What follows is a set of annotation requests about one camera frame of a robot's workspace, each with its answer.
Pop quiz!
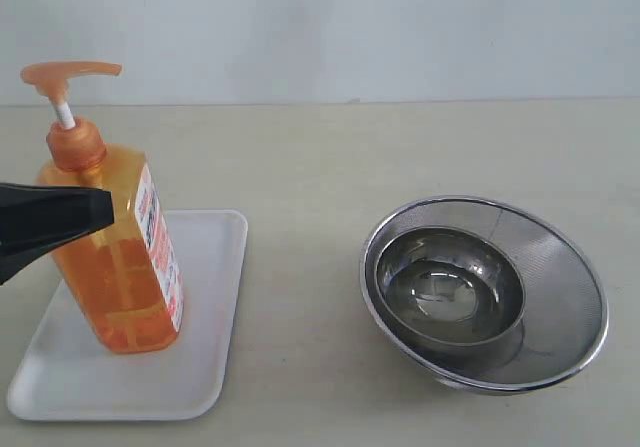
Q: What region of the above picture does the stainless steel bowl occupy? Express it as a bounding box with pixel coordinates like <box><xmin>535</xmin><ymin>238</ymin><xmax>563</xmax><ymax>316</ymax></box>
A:
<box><xmin>373</xmin><ymin>226</ymin><xmax>527</xmax><ymax>358</ymax></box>

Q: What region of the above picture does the white rectangular plastic tray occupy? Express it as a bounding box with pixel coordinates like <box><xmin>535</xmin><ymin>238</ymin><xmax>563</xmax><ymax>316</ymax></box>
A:
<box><xmin>7</xmin><ymin>210</ymin><xmax>248</xmax><ymax>421</ymax></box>

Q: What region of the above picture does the orange dish soap pump bottle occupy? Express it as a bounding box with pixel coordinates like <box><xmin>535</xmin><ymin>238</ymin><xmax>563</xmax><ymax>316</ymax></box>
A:
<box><xmin>21</xmin><ymin>61</ymin><xmax>184</xmax><ymax>354</ymax></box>

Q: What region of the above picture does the stainless steel mesh colander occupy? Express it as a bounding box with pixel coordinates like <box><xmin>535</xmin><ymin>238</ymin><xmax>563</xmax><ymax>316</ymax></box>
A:
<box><xmin>359</xmin><ymin>196</ymin><xmax>609</xmax><ymax>395</ymax></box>

